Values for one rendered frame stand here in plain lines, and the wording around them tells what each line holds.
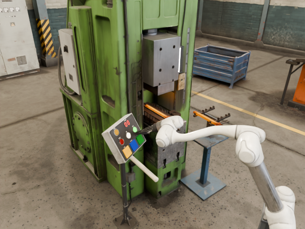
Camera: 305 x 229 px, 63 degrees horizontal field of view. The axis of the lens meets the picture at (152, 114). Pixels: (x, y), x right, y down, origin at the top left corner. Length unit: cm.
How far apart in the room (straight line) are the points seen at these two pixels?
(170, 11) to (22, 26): 522
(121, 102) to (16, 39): 517
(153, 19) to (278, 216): 174
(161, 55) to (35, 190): 218
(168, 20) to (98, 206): 205
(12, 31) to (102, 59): 480
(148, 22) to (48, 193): 222
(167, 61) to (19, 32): 533
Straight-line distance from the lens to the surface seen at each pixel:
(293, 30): 974
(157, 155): 256
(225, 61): 602
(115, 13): 206
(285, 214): 193
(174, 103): 270
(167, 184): 296
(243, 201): 316
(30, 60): 732
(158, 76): 223
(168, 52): 223
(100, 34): 243
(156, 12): 228
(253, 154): 158
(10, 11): 705
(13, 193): 347
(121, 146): 197
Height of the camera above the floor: 220
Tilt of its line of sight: 28 degrees down
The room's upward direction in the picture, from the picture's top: straight up
